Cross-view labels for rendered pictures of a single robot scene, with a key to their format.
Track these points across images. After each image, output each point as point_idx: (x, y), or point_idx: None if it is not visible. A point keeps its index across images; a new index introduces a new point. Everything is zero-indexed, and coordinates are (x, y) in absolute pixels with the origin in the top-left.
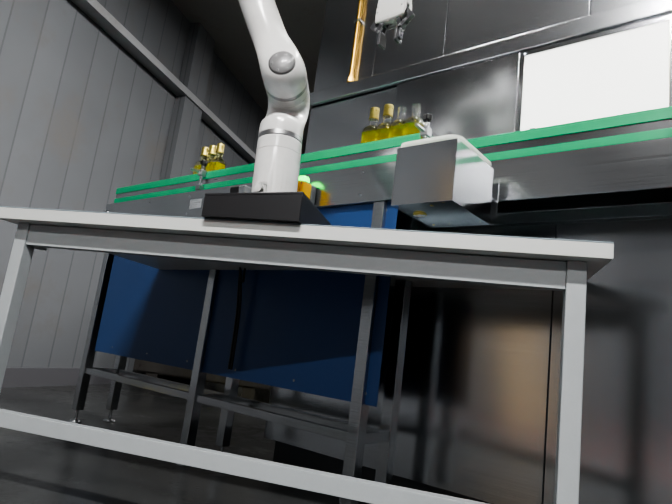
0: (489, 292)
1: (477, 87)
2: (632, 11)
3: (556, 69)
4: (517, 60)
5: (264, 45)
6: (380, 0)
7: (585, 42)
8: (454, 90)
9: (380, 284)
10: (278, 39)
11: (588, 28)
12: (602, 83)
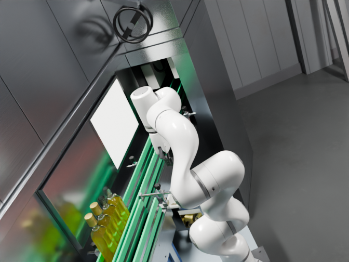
0: None
1: (85, 153)
2: (105, 77)
3: (104, 120)
4: (89, 124)
5: (239, 209)
6: (162, 138)
7: (103, 100)
8: (77, 164)
9: None
10: (232, 200)
11: (98, 91)
12: (118, 118)
